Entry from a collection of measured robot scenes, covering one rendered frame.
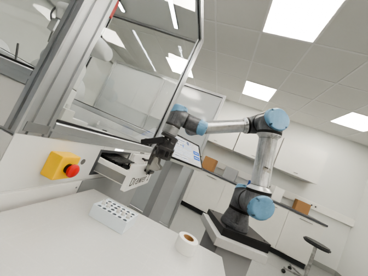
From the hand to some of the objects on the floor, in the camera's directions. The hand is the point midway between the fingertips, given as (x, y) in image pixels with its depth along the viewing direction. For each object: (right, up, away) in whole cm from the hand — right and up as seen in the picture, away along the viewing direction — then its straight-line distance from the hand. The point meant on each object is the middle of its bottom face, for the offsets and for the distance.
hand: (147, 171), depth 80 cm
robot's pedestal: (+13, -105, +7) cm, 106 cm away
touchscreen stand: (-26, -95, +86) cm, 131 cm away
